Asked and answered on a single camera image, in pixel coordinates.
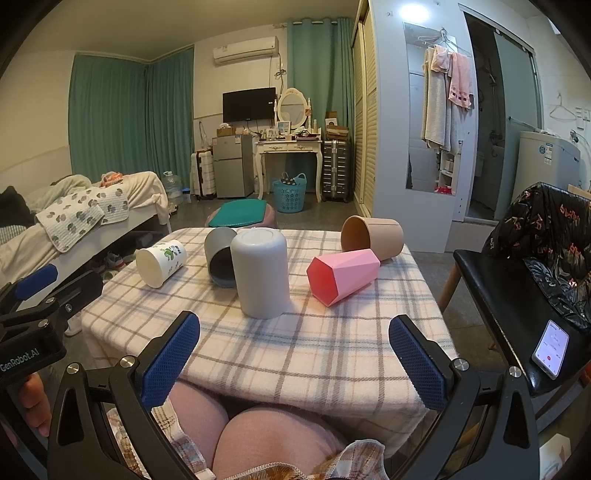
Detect light grey cup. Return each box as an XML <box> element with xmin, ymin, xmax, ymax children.
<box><xmin>230</xmin><ymin>227</ymin><xmax>291</xmax><ymax>319</ymax></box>

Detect pink hexagonal cup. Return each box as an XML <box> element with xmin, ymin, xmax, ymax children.
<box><xmin>307</xmin><ymin>248</ymin><xmax>381</xmax><ymax>308</ymax></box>

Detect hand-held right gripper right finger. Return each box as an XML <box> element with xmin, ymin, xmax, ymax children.
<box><xmin>388</xmin><ymin>315</ymin><xmax>541</xmax><ymax>480</ymax></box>

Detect large water bottle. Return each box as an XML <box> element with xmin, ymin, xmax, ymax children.
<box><xmin>161</xmin><ymin>170</ymin><xmax>184</xmax><ymax>205</ymax></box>

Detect smartphone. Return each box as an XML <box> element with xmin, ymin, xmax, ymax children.
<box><xmin>531</xmin><ymin>319</ymin><xmax>570</xmax><ymax>380</ymax></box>

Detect shoes under bed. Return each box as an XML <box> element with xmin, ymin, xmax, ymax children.
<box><xmin>98</xmin><ymin>251</ymin><xmax>136</xmax><ymax>283</ymax></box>

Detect white air conditioner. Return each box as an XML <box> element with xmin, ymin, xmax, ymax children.
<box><xmin>212</xmin><ymin>36</ymin><xmax>280</xmax><ymax>65</ymax></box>

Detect white printed cup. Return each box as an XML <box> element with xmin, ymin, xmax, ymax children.
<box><xmin>135</xmin><ymin>239</ymin><xmax>188</xmax><ymax>289</ymax></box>

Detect green curtain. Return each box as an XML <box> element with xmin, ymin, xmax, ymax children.
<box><xmin>68</xmin><ymin>53</ymin><xmax>149</xmax><ymax>188</ymax></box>
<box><xmin>286</xmin><ymin>17</ymin><xmax>357</xmax><ymax>149</ymax></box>
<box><xmin>147</xmin><ymin>46</ymin><xmax>195</xmax><ymax>177</ymax></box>

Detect brown cup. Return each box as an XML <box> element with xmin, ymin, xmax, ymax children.
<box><xmin>340</xmin><ymin>215</ymin><xmax>405</xmax><ymax>262</ymax></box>

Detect dark grey cup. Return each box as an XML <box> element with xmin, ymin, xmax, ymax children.
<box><xmin>204</xmin><ymin>226</ymin><xmax>239</xmax><ymax>289</ymax></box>

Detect patterned white blanket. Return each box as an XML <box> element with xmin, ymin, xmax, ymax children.
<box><xmin>36</xmin><ymin>185</ymin><xmax>132</xmax><ymax>254</ymax></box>

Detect grey small fridge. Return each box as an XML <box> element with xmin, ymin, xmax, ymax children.
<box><xmin>212</xmin><ymin>135</ymin><xmax>256</xmax><ymax>199</ymax></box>

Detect white washing machine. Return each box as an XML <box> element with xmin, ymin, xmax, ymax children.
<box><xmin>517</xmin><ymin>130</ymin><xmax>583</xmax><ymax>205</ymax></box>

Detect person's left hand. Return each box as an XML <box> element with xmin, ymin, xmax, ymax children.
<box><xmin>21</xmin><ymin>371</ymin><xmax>52</xmax><ymax>432</ymax></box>

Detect white suitcase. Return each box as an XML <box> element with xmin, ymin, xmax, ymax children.
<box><xmin>191</xmin><ymin>150</ymin><xmax>216</xmax><ymax>200</ymax></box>

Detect dark cloth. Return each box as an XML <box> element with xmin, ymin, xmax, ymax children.
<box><xmin>0</xmin><ymin>185</ymin><xmax>36</xmax><ymax>228</ymax></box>

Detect pink towel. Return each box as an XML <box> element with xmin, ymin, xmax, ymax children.
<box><xmin>447</xmin><ymin>50</ymin><xmax>474</xmax><ymax>112</ymax></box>

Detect black floral cloth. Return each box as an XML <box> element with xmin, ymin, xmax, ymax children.
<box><xmin>480</xmin><ymin>182</ymin><xmax>591</xmax><ymax>334</ymax></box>

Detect cardboard box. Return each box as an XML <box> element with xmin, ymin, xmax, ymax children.
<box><xmin>324</xmin><ymin>111</ymin><xmax>352</xmax><ymax>142</ymax></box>

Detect black chair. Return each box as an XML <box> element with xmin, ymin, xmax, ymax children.
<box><xmin>438</xmin><ymin>182</ymin><xmax>591</xmax><ymax>416</ymax></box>

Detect white dressing table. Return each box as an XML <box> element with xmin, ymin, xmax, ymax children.
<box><xmin>255</xmin><ymin>137</ymin><xmax>324</xmax><ymax>203</ymax></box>

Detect pale green garment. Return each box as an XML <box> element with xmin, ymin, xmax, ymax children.
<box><xmin>23</xmin><ymin>174</ymin><xmax>93</xmax><ymax>208</ymax></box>

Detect cream slatted wardrobe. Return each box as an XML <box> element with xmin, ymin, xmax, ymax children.
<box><xmin>352</xmin><ymin>0</ymin><xmax>385</xmax><ymax>219</ymax></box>

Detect blue laundry basket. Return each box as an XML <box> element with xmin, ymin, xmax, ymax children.
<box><xmin>272</xmin><ymin>173</ymin><xmax>308</xmax><ymax>214</ymax></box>

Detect black television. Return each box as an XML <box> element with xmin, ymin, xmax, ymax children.
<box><xmin>222</xmin><ymin>87</ymin><xmax>277</xmax><ymax>123</ymax></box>

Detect oval vanity mirror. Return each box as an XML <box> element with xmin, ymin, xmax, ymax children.
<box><xmin>276</xmin><ymin>88</ymin><xmax>311</xmax><ymax>131</ymax></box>

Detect green cushioned stool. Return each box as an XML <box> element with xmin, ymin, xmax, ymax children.
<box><xmin>205</xmin><ymin>198</ymin><xmax>278</xmax><ymax>230</ymax></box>

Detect white bed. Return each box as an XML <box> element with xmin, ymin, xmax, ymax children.
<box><xmin>0</xmin><ymin>171</ymin><xmax>172</xmax><ymax>296</ymax></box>

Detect person's pink trousers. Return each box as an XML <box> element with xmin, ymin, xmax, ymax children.
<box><xmin>157</xmin><ymin>381</ymin><xmax>352</xmax><ymax>480</ymax></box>

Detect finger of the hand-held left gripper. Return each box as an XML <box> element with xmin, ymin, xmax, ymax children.
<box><xmin>0</xmin><ymin>270</ymin><xmax>105</xmax><ymax>334</ymax></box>
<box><xmin>0</xmin><ymin>264</ymin><xmax>59</xmax><ymax>315</ymax></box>

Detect checked tablecloth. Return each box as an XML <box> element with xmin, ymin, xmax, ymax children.
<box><xmin>79</xmin><ymin>226</ymin><xmax>459</xmax><ymax>459</ymax></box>

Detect silver suitcase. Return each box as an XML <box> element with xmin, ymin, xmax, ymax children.
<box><xmin>321</xmin><ymin>138</ymin><xmax>352</xmax><ymax>204</ymax></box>

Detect white box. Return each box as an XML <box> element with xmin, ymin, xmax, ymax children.
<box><xmin>538</xmin><ymin>434</ymin><xmax>574</xmax><ymax>480</ymax></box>

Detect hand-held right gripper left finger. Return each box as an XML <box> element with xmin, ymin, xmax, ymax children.
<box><xmin>47</xmin><ymin>311</ymin><xmax>201</xmax><ymax>480</ymax></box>

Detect tall wall mirror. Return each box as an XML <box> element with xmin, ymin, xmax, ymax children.
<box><xmin>403</xmin><ymin>21</ymin><xmax>475</xmax><ymax>197</ymax></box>

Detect wire clothes hanger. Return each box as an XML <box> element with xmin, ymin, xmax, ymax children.
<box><xmin>549</xmin><ymin>92</ymin><xmax>581</xmax><ymax>122</ymax></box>

